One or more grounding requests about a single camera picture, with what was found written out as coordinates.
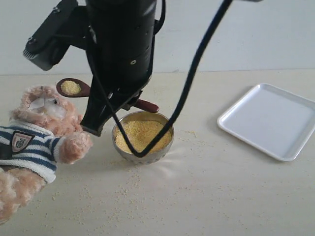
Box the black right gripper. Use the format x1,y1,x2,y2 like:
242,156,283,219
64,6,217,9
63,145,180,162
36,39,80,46
81,0,162,137

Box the dark red wooden spoon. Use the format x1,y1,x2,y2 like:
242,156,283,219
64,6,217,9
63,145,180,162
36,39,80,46
56,78,159,113

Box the teddy bear striped sweater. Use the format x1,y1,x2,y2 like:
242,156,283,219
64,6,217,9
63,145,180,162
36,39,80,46
0,86,93,223

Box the yellow-brown granular powder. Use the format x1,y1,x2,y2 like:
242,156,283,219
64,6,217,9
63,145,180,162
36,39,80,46
123,120,172,153

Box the steel bowl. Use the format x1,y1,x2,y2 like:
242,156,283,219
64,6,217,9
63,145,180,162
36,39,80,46
112,111,174,164

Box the white square plastic tray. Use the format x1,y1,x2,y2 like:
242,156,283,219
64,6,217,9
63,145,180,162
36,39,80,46
217,83,315,162

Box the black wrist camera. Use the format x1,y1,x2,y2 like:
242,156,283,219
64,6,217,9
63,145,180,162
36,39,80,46
23,0,88,71

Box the black cable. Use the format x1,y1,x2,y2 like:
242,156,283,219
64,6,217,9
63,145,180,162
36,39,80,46
87,0,233,158

